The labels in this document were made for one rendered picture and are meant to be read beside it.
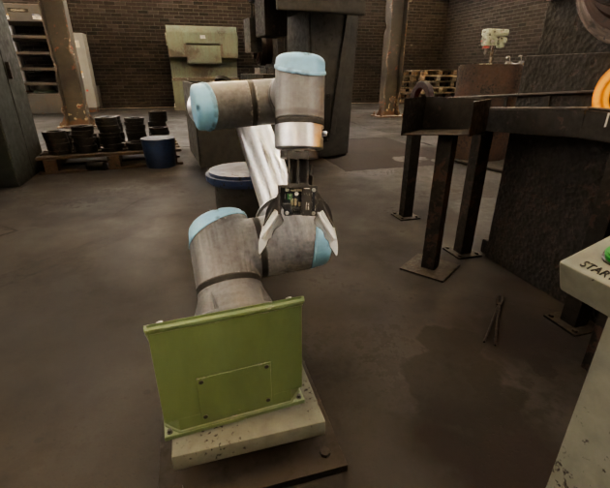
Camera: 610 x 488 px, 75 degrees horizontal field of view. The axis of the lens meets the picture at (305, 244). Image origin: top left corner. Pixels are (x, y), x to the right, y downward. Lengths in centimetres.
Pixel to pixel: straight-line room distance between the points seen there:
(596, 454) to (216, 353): 62
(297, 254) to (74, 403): 74
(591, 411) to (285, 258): 62
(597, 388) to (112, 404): 107
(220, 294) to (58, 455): 55
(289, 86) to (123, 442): 89
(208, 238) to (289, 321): 27
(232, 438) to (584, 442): 61
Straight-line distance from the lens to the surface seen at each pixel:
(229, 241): 91
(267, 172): 109
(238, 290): 86
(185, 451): 92
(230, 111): 82
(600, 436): 69
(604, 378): 65
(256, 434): 92
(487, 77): 428
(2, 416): 136
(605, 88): 158
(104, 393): 129
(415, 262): 189
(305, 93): 73
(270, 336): 83
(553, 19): 193
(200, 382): 85
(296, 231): 93
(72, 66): 758
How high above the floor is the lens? 81
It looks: 24 degrees down
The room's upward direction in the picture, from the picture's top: straight up
